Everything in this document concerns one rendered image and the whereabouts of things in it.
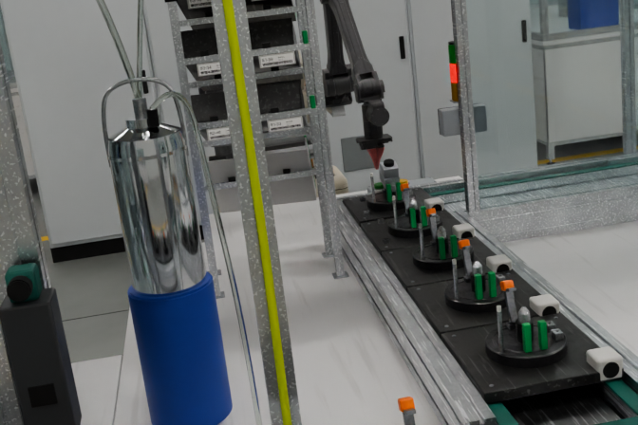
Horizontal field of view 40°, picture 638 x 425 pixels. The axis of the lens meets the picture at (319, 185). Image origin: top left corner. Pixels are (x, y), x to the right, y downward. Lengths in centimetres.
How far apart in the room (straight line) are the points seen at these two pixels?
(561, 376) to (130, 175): 79
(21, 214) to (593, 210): 167
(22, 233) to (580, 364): 91
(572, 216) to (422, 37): 321
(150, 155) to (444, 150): 433
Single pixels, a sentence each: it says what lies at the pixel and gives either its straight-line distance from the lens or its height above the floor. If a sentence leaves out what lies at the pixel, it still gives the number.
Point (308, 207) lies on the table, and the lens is 293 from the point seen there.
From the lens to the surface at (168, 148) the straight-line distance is 150.
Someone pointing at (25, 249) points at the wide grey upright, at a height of 133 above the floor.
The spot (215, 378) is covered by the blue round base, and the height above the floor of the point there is 95.
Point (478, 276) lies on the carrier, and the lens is 173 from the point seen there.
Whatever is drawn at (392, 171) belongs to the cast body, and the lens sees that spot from 242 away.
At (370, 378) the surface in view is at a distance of 176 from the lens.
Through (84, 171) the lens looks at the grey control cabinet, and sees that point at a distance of 549.
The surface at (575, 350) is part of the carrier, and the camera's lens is 159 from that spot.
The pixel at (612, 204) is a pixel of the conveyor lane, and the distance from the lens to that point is 254.
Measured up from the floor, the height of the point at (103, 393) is 86.
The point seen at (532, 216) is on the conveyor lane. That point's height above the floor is 92.
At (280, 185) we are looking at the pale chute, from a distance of 244.
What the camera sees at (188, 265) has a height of 118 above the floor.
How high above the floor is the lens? 168
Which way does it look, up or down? 15 degrees down
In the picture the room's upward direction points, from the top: 7 degrees counter-clockwise
